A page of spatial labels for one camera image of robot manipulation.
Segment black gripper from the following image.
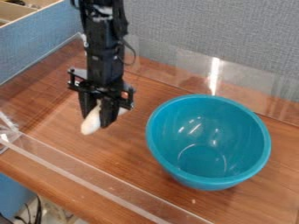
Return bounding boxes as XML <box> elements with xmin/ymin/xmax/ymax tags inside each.
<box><xmin>68</xmin><ymin>67</ymin><xmax>136</xmax><ymax>128</ymax></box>

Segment white plush mushroom brown cap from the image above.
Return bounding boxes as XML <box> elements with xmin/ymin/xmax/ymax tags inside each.
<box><xmin>79</xmin><ymin>100</ymin><xmax>129</xmax><ymax>136</ymax></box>

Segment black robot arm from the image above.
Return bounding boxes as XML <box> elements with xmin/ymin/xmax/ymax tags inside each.
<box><xmin>68</xmin><ymin>0</ymin><xmax>136</xmax><ymax>128</ymax></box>

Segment blue plastic bowl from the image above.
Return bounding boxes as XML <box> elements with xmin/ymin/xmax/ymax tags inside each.
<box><xmin>145</xmin><ymin>94</ymin><xmax>271</xmax><ymax>191</ymax></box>

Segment clear acrylic back barrier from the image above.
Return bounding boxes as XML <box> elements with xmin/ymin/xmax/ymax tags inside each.
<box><xmin>125</xmin><ymin>35</ymin><xmax>299</xmax><ymax>127</ymax></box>

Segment clear acrylic barrier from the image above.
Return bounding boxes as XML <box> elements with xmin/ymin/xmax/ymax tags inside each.
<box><xmin>0</xmin><ymin>111</ymin><xmax>212</xmax><ymax>224</ymax></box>
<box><xmin>125</xmin><ymin>35</ymin><xmax>299</xmax><ymax>127</ymax></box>

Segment clear acrylic front barrier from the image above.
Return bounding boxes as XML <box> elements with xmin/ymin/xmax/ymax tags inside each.
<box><xmin>0</xmin><ymin>111</ymin><xmax>212</xmax><ymax>224</ymax></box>

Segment wooden shelf box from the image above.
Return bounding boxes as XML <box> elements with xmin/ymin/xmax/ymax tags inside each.
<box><xmin>0</xmin><ymin>0</ymin><xmax>64</xmax><ymax>28</ymax></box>

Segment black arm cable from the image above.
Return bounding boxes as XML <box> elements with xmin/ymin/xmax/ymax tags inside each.
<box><xmin>116</xmin><ymin>38</ymin><xmax>137</xmax><ymax>67</ymax></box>

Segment black cables below table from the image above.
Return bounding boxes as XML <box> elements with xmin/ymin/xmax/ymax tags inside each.
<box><xmin>0</xmin><ymin>195</ymin><xmax>44</xmax><ymax>224</ymax></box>

